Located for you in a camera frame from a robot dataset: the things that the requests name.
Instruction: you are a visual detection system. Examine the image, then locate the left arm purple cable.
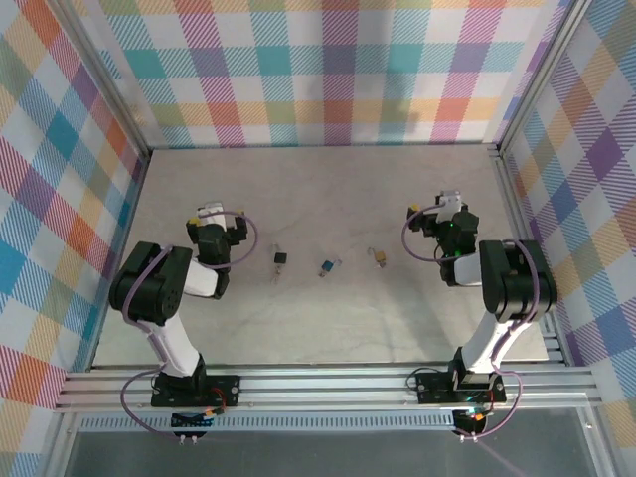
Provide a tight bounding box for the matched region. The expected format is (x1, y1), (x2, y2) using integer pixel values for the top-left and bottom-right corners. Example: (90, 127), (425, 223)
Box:
(120, 211), (261, 439)

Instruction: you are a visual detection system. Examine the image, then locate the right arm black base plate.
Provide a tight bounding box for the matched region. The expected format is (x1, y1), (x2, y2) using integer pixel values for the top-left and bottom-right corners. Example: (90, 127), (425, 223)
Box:
(414, 370), (508, 404)

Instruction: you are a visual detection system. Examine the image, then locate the black connector module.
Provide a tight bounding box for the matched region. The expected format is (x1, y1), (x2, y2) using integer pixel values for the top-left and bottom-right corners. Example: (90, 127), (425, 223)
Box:
(450, 406), (491, 441)
(170, 406), (219, 443)

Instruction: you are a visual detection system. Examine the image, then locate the aluminium frame bar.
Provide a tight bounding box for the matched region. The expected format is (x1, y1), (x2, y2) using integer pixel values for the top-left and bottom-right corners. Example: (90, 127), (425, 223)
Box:
(585, 404), (625, 477)
(47, 411), (80, 477)

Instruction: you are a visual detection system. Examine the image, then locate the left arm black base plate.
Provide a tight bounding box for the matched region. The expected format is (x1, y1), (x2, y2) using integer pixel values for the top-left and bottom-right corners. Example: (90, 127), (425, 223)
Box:
(150, 375), (242, 408)

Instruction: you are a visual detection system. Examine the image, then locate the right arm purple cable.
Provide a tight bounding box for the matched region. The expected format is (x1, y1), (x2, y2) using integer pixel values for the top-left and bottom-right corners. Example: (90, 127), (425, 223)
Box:
(400, 197), (547, 441)

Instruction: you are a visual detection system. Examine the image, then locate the slotted grey cable duct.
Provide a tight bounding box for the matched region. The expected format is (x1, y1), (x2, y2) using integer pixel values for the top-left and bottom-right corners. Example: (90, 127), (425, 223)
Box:
(79, 409), (458, 432)

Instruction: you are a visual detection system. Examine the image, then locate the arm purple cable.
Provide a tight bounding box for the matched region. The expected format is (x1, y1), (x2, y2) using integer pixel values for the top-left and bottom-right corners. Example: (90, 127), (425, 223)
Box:
(400, 197), (547, 441)
(120, 211), (261, 439)

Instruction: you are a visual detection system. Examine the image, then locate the aluminium mounting rail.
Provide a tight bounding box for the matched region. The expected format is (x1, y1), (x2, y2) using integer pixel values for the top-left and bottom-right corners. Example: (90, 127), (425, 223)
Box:
(54, 365), (605, 413)

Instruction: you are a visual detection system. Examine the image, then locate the aluminium side rail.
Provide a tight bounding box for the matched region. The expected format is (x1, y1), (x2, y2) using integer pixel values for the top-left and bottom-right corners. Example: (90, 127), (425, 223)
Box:
(86, 148), (153, 373)
(489, 143), (567, 369)

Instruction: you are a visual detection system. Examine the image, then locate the aluminium corner post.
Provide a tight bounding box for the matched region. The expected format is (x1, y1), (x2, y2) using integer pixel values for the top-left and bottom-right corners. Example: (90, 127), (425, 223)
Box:
(494, 0), (595, 155)
(47, 0), (153, 160)

